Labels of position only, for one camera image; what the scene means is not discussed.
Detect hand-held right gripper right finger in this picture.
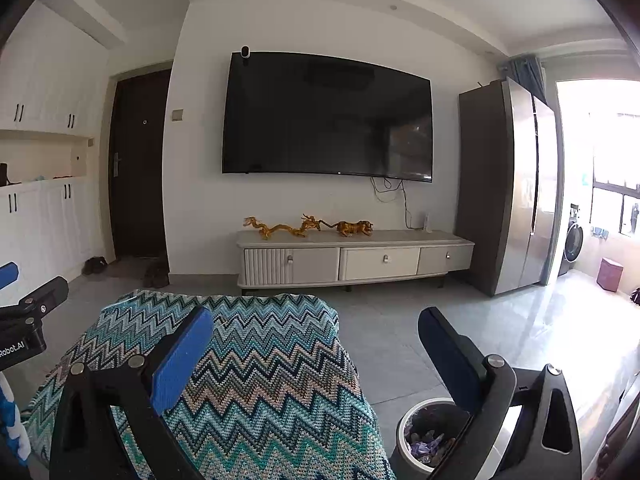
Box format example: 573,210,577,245
418,306,584,480

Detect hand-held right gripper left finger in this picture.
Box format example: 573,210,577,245
49,305,216,480

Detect white round trash bin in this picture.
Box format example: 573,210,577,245
395,397,507,480

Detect purple plastic wrapper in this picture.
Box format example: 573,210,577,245
407,432,446,464

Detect person's left hand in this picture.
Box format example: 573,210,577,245
0,382,32,467

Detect zigzag knitted blanket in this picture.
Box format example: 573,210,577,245
22,289,397,480

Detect white television cabinet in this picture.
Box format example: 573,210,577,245
236,229,475,296

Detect dark brown door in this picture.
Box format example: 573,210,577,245
108,62,174,264

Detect golden tiger figurine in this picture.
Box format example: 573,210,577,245
322,220,375,239

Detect golden dragon figurine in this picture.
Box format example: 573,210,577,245
243,213,324,240

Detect grey washing machine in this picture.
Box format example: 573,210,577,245
559,205,585,277

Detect pink storage box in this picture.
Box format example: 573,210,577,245
597,257,625,293

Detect silver brown refrigerator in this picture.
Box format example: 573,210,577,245
455,77,559,297

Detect balcony window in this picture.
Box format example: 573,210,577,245
590,110,640,241

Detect grey blue curtain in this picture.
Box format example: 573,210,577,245
500,56,547,106

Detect black television cable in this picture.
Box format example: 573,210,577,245
370,176,416,229

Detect white wall cabinets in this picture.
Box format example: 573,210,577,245
0,10,109,136

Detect black wall television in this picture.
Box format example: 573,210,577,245
221,51,434,184

